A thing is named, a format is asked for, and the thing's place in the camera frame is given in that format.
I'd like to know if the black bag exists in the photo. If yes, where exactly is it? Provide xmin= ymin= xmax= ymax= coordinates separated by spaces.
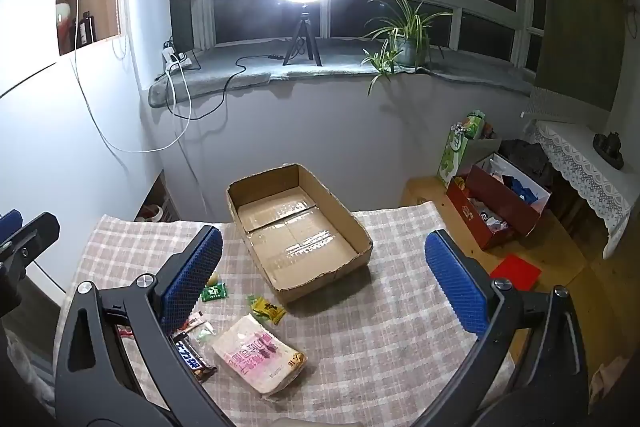
xmin=500 ymin=139 xmax=557 ymax=188

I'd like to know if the yellow candy packet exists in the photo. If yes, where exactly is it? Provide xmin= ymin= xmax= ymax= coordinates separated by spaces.
xmin=248 ymin=295 xmax=286 ymax=325

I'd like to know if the dark green curtain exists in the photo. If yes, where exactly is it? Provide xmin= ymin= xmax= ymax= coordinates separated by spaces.
xmin=532 ymin=0 xmax=640 ymax=114

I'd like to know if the white power strip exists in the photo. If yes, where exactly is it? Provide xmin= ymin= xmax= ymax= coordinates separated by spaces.
xmin=162 ymin=47 xmax=193 ymax=70

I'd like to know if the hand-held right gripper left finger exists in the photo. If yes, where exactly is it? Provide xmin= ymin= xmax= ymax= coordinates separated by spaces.
xmin=54 ymin=226 xmax=231 ymax=427

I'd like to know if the dark teapot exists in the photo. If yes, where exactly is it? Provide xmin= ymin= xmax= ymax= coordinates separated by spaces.
xmin=592 ymin=132 xmax=626 ymax=170

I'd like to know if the pink printed bread packet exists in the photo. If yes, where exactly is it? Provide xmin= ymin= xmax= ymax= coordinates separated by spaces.
xmin=209 ymin=313 xmax=307 ymax=400

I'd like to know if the red ornament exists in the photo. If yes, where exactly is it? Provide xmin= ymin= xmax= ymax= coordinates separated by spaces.
xmin=57 ymin=1 xmax=74 ymax=54

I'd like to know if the cardboard box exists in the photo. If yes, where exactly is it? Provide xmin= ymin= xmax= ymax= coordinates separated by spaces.
xmin=226 ymin=163 xmax=374 ymax=306

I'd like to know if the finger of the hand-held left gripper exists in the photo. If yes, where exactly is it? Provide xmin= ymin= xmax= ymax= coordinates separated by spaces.
xmin=0 ymin=213 xmax=61 ymax=308
xmin=0 ymin=209 xmax=24 ymax=239

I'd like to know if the brown chocolate bar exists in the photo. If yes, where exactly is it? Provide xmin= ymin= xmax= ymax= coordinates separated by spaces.
xmin=171 ymin=332 xmax=217 ymax=383
xmin=180 ymin=311 xmax=206 ymax=334

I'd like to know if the red envelope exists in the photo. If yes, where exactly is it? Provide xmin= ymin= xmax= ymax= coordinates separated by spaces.
xmin=490 ymin=254 xmax=544 ymax=291

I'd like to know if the potted spider plant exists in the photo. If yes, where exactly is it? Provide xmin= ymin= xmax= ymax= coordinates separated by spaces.
xmin=361 ymin=0 xmax=453 ymax=95

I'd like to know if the beige plush cloth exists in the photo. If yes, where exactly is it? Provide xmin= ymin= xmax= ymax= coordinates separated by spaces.
xmin=590 ymin=353 xmax=632 ymax=409

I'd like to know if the white lace tablecloth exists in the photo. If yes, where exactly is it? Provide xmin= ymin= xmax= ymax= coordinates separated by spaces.
xmin=522 ymin=87 xmax=640 ymax=260

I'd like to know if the wooden side table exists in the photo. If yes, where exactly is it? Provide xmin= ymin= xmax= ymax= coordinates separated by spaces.
xmin=402 ymin=174 xmax=589 ymax=279

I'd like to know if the red box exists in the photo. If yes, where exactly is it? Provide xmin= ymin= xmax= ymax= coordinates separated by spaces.
xmin=446 ymin=152 xmax=552 ymax=251

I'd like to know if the green candy packet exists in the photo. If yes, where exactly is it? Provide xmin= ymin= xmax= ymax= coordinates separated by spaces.
xmin=200 ymin=283 xmax=229 ymax=304

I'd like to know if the white red container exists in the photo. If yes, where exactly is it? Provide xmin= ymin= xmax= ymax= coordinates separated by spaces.
xmin=137 ymin=202 xmax=174 ymax=224

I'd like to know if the dark bottle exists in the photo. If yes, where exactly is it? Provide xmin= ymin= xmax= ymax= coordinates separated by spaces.
xmin=77 ymin=11 xmax=96 ymax=46

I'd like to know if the black tripod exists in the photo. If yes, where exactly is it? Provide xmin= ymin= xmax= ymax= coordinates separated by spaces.
xmin=282 ymin=2 xmax=323 ymax=68

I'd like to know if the grey windowsill mat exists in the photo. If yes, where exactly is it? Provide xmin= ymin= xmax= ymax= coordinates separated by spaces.
xmin=148 ymin=38 xmax=538 ymax=110

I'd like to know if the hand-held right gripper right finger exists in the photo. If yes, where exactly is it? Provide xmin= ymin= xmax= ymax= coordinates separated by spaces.
xmin=424 ymin=230 xmax=592 ymax=427

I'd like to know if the white cable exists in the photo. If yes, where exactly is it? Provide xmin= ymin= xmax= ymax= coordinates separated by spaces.
xmin=69 ymin=0 xmax=194 ymax=152

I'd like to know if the black cable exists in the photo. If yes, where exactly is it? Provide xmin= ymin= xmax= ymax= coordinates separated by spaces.
xmin=172 ymin=53 xmax=287 ymax=120

